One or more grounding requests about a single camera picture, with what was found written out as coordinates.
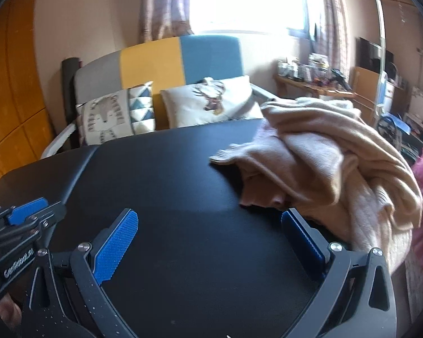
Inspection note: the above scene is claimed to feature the beige knit sweater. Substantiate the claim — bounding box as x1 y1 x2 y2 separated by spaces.
210 98 423 272

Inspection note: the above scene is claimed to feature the person's left hand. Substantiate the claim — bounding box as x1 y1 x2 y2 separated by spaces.
0 294 22 330

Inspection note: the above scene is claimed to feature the black padded table mat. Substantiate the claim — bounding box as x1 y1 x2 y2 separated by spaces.
0 120 319 337

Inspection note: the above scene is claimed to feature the tiger print cushion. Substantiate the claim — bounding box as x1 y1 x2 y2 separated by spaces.
76 82 156 145

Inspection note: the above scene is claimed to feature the deer print cushion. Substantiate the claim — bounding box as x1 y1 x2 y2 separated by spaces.
161 75 263 128

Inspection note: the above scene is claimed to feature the white floor lamp pole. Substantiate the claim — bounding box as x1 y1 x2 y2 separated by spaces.
373 0 387 127

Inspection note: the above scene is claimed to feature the grey yellow blue sofa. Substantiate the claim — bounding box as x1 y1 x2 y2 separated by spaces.
43 35 277 158

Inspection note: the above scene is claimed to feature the wooden side desk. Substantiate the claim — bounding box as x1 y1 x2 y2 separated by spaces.
273 74 355 99

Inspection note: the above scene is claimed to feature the black monitor screen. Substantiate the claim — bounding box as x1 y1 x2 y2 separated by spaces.
356 37 396 76

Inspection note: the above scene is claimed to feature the patterned window curtain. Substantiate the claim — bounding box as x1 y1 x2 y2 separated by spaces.
139 0 192 43

